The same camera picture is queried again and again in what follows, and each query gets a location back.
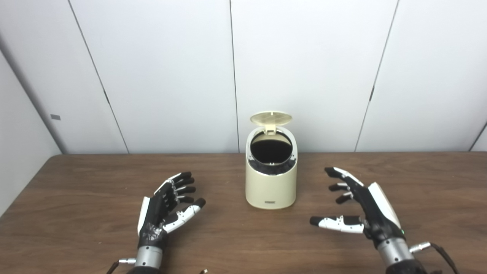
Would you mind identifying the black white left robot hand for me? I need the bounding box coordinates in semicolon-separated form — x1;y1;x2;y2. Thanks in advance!
137;172;206;250

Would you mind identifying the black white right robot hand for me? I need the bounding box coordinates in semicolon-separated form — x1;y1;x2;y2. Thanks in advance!
309;167;406;248

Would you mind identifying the cream-colored bin body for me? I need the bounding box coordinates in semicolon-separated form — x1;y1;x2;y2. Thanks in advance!
245;126;298;210

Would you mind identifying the cream round bin lid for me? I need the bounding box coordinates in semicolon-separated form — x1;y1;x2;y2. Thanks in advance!
250;111;293;134

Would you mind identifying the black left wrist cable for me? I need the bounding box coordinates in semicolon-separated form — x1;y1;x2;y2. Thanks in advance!
106;258;137;274

